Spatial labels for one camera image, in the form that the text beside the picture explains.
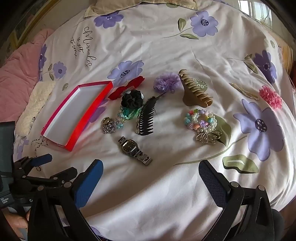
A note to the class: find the bright window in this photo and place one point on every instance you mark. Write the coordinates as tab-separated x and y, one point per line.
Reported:
259	10

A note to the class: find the gold beaded hair band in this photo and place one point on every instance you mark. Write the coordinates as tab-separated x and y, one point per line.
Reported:
192	95

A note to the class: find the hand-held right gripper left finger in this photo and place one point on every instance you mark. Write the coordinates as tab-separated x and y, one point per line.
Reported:
90	185

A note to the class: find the cream fluffy cloth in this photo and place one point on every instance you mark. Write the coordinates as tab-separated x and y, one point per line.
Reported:
34	104

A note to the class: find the beige pillow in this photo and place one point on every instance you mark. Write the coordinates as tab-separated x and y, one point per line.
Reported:
111	7

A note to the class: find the black scrunchie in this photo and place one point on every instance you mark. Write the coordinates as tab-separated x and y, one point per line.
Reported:
131	99

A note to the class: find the red bow hair clip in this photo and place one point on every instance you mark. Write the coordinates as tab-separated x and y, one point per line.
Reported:
116	92

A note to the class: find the person's left hand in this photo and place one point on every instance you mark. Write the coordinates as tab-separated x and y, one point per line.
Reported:
13	222

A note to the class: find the gold framed picture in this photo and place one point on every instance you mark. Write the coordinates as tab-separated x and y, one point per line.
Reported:
27	20

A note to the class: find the pink quilted blanket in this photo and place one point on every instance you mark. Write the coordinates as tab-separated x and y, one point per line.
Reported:
16	81

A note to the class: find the white floral bedsheet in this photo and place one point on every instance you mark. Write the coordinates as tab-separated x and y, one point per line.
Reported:
161	46

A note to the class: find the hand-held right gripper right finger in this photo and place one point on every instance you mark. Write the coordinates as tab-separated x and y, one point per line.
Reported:
212	185

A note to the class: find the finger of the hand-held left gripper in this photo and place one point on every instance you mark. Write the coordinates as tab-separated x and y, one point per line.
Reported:
42	159
66	173

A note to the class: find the red shallow cardboard box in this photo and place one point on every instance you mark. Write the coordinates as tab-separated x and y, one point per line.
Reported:
69	111

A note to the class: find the silver metal wristwatch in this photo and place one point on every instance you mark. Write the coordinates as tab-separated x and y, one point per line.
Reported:
130	146

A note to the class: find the black hair comb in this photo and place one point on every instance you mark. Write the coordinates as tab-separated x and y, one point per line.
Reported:
145	119

